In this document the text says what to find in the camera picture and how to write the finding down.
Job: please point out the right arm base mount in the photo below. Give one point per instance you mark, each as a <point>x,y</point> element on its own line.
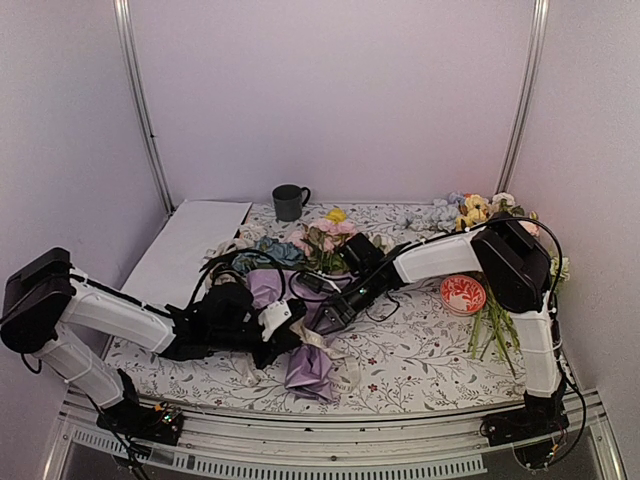
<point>525,422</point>

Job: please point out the blue hydrangea stem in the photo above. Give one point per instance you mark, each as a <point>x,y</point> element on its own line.
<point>266,253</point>

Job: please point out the red patterned bowl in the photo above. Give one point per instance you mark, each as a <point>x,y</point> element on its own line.
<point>462,295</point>

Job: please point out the yellow flower stem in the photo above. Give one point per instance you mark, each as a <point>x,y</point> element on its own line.
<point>336,216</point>

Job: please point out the dark grey mug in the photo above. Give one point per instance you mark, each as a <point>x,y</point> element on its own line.
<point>289,201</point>

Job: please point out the right aluminium frame post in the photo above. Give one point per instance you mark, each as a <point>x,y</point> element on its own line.
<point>526,95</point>

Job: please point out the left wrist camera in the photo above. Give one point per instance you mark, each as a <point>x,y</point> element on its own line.
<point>278,314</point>

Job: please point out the pink wrapping paper sheet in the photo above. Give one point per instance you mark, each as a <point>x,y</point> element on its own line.
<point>266,287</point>

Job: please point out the aluminium frame post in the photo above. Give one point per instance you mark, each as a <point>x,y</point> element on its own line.
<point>124,26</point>
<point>526,95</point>

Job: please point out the white printed ribbon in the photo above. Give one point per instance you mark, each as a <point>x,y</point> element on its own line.
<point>317,371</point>

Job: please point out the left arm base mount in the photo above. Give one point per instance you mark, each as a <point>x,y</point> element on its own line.
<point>163,425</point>

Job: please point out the front aluminium rail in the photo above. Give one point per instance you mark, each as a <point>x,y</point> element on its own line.
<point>220,442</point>

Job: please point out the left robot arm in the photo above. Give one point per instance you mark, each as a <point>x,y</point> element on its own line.
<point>49,305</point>

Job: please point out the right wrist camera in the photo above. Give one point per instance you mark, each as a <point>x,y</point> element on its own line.
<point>309,286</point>

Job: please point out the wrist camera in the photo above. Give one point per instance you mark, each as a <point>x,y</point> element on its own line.
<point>309,286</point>
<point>278,314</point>

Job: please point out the left aluminium frame post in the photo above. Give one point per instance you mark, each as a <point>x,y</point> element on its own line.
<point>124,26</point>

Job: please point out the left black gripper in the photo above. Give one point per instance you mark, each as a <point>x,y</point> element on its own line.
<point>277,348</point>

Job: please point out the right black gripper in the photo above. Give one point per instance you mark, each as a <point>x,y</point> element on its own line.
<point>338,313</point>

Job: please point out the pile of fake flowers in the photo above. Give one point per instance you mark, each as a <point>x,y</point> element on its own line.
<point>523,264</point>

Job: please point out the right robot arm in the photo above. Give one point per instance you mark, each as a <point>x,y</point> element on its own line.
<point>517,269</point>

